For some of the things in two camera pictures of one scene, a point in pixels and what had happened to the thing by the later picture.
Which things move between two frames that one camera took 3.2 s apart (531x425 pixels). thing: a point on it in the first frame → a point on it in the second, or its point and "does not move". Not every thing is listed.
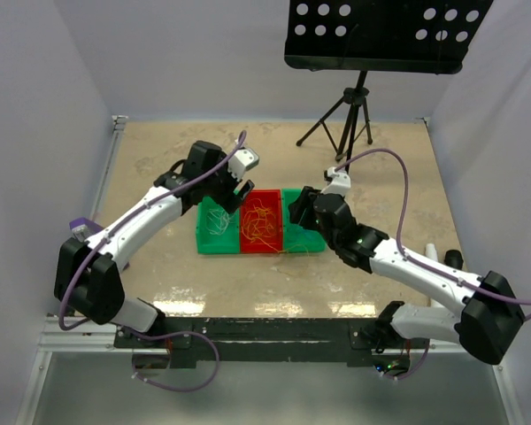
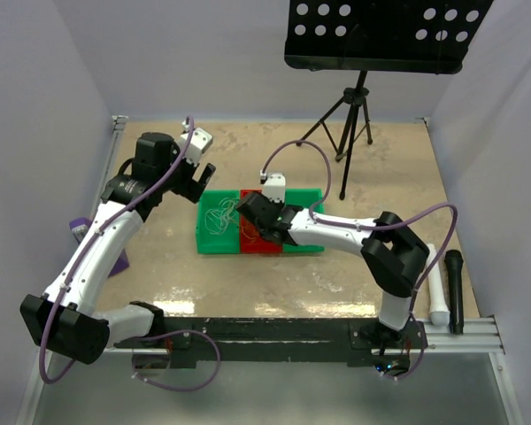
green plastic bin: [218, 231] does not move
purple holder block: [83, 227] does not move
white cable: [217, 220] does not move
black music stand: [387, 36] does not move
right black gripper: [297, 208] → [280, 205]
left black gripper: [231, 201] → [192, 189]
